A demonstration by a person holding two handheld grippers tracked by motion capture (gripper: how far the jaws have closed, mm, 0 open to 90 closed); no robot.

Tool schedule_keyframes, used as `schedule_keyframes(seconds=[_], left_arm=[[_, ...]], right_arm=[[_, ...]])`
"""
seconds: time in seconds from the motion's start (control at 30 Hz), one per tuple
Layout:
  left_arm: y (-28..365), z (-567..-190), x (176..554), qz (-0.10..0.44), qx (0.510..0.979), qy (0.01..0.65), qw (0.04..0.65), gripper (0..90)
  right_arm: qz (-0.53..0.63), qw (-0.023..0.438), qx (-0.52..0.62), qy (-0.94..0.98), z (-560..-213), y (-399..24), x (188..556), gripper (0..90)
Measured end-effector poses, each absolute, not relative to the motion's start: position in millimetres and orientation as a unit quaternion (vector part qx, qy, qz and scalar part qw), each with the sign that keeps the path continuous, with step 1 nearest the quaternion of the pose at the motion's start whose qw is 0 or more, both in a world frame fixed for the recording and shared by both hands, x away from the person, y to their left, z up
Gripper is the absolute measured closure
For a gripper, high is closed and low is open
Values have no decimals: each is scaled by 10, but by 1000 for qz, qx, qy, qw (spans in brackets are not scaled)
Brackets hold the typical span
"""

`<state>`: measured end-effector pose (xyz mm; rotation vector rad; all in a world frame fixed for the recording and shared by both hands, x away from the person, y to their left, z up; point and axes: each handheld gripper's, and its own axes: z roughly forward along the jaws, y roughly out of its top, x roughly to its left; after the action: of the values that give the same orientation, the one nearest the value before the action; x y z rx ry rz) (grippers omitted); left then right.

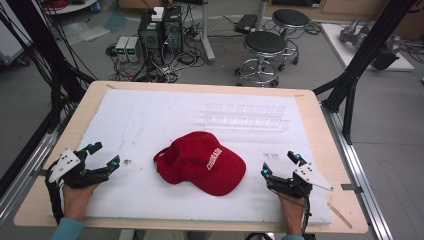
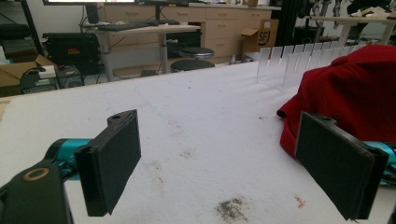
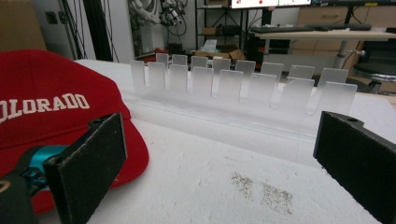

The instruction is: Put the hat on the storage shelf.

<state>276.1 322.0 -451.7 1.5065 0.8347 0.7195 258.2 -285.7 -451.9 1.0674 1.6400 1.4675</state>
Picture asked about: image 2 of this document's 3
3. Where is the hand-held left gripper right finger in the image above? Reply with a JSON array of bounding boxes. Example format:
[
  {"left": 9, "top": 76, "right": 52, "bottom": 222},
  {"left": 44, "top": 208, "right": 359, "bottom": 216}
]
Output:
[{"left": 293, "top": 111, "right": 390, "bottom": 221}]

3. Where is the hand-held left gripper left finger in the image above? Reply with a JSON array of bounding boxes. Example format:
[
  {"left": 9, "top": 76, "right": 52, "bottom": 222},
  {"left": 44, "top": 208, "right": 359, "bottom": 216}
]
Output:
[{"left": 74, "top": 108, "right": 142, "bottom": 217}]

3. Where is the red cloth garment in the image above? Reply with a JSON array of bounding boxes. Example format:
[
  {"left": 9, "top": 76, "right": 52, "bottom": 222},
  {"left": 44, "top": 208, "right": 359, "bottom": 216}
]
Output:
[{"left": 276, "top": 44, "right": 396, "bottom": 159}]

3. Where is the clear acrylic divider rack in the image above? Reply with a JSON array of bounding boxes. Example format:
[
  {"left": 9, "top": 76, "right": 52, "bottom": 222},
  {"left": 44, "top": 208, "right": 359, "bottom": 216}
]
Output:
[{"left": 256, "top": 40, "right": 367, "bottom": 91}]

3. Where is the black equipment case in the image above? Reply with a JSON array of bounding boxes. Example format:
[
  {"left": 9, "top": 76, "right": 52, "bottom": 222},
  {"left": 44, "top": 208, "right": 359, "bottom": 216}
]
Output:
[{"left": 42, "top": 32, "right": 101, "bottom": 75}]

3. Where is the open cardboard box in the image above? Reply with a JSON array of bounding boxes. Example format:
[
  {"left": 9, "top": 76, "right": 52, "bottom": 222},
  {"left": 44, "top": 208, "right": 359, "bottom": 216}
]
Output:
[{"left": 0, "top": 54, "right": 58, "bottom": 97}]

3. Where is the black round stool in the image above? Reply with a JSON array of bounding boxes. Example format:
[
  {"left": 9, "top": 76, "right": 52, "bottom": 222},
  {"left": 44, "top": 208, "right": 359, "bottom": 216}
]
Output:
[
  {"left": 179, "top": 46, "right": 216, "bottom": 60},
  {"left": 170, "top": 59, "right": 216, "bottom": 73}
]

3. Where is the white table with legs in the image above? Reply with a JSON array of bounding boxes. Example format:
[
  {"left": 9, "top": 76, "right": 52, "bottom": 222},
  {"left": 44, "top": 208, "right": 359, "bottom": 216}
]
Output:
[{"left": 307, "top": 15, "right": 396, "bottom": 48}]

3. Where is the light wooden desk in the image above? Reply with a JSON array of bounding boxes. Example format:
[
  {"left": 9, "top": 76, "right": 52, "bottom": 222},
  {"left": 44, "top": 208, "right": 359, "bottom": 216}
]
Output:
[{"left": 83, "top": 23, "right": 202, "bottom": 82}]

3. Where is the black keyboard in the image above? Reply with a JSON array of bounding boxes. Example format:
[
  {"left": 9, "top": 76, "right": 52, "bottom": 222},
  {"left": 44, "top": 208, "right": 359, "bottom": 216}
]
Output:
[{"left": 96, "top": 21, "right": 150, "bottom": 32}]

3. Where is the brown cardboard box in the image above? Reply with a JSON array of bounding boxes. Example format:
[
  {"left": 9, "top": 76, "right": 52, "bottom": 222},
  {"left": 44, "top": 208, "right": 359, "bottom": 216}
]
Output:
[{"left": 239, "top": 19, "right": 280, "bottom": 57}]

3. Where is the computer monitor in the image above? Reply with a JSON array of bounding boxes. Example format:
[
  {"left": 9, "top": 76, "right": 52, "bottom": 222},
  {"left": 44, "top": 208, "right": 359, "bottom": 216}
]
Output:
[{"left": 42, "top": 0, "right": 136, "bottom": 7}]

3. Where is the wooden drawer cabinet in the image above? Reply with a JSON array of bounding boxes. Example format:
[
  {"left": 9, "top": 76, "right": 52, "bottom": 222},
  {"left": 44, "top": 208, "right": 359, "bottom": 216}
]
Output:
[{"left": 99, "top": 3, "right": 282, "bottom": 64}]

